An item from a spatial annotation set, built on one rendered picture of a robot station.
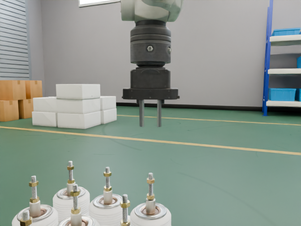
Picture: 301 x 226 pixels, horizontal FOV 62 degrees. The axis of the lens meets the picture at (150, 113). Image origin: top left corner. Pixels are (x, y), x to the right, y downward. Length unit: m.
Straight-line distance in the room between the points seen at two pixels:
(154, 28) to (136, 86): 0.12
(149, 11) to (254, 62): 4.94
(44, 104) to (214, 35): 3.63
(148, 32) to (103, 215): 0.42
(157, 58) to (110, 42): 5.86
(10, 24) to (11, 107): 3.11
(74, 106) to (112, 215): 2.61
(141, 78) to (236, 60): 4.95
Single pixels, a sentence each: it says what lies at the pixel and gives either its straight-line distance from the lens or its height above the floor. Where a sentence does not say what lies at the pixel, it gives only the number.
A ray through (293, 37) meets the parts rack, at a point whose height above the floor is 1.27.
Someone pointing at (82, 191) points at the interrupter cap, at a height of 0.25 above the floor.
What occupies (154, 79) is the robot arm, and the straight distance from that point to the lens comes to 0.53.
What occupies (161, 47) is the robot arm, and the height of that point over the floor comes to 0.62.
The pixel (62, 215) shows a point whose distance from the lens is 0.73.
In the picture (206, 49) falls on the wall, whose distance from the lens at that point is 5.53.
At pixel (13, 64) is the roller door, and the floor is 0.99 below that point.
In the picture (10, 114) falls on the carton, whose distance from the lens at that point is 4.23.
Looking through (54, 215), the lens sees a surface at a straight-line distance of 0.65.
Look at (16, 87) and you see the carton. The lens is 4.29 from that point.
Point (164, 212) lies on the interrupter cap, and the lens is 0.62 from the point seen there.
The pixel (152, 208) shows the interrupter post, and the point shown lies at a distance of 0.61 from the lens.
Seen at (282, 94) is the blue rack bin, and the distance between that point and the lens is 4.73.
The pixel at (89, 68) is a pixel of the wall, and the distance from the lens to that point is 6.64.
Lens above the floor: 0.55
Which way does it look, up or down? 7 degrees down
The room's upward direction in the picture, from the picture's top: straight up
